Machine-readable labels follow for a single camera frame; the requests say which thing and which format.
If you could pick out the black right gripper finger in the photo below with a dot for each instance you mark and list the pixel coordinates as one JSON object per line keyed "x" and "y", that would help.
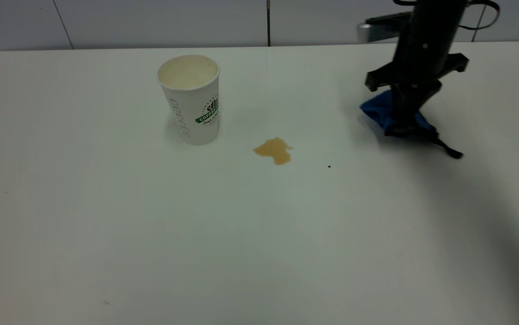
{"x": 425, "y": 95}
{"x": 403, "y": 108}

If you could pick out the brown coffee spill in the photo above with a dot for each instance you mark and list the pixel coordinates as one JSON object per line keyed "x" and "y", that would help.
{"x": 274, "y": 150}

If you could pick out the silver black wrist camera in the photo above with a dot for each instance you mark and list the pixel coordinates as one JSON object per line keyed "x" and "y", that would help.
{"x": 364, "y": 31}

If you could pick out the blue cloth with black trim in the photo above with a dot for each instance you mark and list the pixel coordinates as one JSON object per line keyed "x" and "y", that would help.
{"x": 377, "y": 112}

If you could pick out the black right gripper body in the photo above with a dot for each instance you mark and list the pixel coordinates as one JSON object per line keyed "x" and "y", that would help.
{"x": 422, "y": 49}

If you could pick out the white paper coffee cup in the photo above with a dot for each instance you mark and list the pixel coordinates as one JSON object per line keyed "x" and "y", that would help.
{"x": 194, "y": 113}

